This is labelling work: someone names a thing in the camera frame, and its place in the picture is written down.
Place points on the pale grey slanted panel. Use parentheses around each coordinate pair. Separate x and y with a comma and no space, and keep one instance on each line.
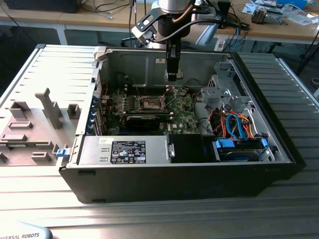
(208,35)

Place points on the wooden desk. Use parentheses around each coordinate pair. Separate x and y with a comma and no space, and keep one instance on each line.
(87,18)
(274,31)

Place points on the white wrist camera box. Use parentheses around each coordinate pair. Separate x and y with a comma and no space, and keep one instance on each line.
(140,35)

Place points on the small CPU plate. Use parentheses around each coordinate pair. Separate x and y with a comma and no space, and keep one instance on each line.
(180,74)

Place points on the green motherboard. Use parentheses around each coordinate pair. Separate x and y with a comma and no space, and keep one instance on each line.
(184,117)

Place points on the black open PC case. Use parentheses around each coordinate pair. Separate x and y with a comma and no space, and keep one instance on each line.
(174,184)

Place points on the black box on desk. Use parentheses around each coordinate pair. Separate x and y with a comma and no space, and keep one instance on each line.
(37,6)

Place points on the blue box on desk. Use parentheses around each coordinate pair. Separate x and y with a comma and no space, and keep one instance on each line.
(294,3)

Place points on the grey metal device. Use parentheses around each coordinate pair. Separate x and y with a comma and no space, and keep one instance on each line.
(274,18)

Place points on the small blue plastic clip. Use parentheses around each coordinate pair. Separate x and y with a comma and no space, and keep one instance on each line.
(61,152)

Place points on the silver power supply unit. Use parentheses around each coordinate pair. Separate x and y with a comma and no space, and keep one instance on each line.
(94,149)

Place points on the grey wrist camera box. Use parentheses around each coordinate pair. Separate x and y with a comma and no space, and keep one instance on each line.
(199,16)

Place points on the black graphics card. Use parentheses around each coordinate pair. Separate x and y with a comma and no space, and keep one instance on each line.
(142,124)

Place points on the silver metal drive cage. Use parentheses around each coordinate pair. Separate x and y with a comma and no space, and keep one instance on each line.
(219,97)

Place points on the hard disk in blue carrier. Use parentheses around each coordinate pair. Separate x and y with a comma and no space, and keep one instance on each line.
(236,155)

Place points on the grey parts rack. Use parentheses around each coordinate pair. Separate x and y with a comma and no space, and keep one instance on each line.
(37,119)

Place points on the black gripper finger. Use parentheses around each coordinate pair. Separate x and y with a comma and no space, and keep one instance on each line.
(173,62)

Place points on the copper finned heat sink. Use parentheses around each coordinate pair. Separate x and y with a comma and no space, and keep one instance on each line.
(259,15)

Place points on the CPU socket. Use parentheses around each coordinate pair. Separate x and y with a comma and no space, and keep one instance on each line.
(149,102)

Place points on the black upright box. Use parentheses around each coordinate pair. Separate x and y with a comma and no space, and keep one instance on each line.
(224,12)

